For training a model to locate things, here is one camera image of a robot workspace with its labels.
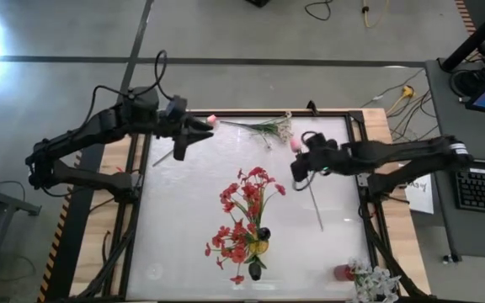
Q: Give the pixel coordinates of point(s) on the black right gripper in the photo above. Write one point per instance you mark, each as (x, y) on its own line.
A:
(322, 157)

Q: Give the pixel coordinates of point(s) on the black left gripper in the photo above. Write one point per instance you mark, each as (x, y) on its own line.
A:
(175, 126)

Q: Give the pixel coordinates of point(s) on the small white blossom sprig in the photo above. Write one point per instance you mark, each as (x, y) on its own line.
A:
(278, 129)

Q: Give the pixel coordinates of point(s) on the red flower bunch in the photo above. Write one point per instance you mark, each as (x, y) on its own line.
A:
(251, 191)
(238, 254)

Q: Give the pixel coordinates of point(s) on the yellow glass vase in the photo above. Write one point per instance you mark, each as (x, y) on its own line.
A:
(260, 248)

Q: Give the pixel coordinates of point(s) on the red glass vase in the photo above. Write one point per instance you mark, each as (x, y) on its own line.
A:
(341, 273)

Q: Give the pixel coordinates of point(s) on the large white flower bunch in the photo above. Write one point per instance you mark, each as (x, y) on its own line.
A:
(373, 282)

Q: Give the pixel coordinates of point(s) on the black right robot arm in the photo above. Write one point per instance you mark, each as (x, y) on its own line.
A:
(411, 151)

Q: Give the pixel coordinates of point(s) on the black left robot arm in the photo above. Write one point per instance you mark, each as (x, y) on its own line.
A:
(82, 130)

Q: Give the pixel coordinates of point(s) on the black clamp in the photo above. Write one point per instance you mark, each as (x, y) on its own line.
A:
(311, 106)

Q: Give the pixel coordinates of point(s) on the white paper sheet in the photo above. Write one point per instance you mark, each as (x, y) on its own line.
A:
(419, 198)

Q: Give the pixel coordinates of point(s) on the grey desk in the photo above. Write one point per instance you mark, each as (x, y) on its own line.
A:
(453, 130)

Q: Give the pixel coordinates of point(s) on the desk caster foot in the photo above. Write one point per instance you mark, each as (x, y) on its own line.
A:
(451, 258)

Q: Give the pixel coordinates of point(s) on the black base with hazard stripes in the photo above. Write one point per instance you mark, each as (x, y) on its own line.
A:
(78, 244)

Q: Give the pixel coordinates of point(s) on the black keyboard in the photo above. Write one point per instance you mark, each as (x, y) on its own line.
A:
(484, 191)

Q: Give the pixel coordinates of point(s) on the black diagonal pole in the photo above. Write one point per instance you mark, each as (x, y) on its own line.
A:
(474, 40)

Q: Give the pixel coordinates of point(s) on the hazard striped edge strip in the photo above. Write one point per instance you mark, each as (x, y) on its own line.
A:
(465, 14)

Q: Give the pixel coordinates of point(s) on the grey metal stand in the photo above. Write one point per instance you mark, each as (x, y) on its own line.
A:
(6, 203)

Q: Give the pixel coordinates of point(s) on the black metal table frame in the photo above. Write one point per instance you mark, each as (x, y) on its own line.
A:
(331, 113)

